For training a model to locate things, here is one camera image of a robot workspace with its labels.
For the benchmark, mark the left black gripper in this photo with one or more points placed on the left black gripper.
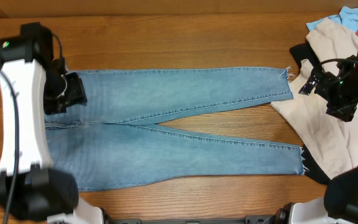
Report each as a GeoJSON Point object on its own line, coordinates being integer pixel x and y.
{"type": "Point", "coordinates": [78, 94]}

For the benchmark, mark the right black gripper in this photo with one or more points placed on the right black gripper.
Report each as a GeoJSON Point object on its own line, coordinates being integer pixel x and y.
{"type": "Point", "coordinates": [345, 111]}

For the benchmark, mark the light blue denim jeans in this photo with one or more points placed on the light blue denim jeans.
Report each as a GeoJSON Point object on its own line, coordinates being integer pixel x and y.
{"type": "Point", "coordinates": [118, 140]}

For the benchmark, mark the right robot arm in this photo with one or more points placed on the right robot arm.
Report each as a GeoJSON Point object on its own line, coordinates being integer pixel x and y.
{"type": "Point", "coordinates": [340, 202]}

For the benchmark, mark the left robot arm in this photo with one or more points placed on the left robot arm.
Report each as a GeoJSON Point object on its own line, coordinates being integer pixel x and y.
{"type": "Point", "coordinates": [34, 83]}

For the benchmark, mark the beige garment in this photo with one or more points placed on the beige garment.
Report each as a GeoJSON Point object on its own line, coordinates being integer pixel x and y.
{"type": "Point", "coordinates": [332, 143]}

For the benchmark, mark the black garment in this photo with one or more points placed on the black garment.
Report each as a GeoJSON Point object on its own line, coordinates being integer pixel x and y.
{"type": "Point", "coordinates": [299, 53]}

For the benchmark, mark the light blue shirt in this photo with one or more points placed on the light blue shirt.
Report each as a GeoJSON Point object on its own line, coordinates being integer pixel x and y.
{"type": "Point", "coordinates": [347, 17]}

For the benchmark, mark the cardboard backboard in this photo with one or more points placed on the cardboard backboard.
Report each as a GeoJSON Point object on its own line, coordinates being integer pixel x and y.
{"type": "Point", "coordinates": [65, 8]}

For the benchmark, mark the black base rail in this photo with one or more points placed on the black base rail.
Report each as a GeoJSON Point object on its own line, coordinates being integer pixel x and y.
{"type": "Point", "coordinates": [248, 219]}

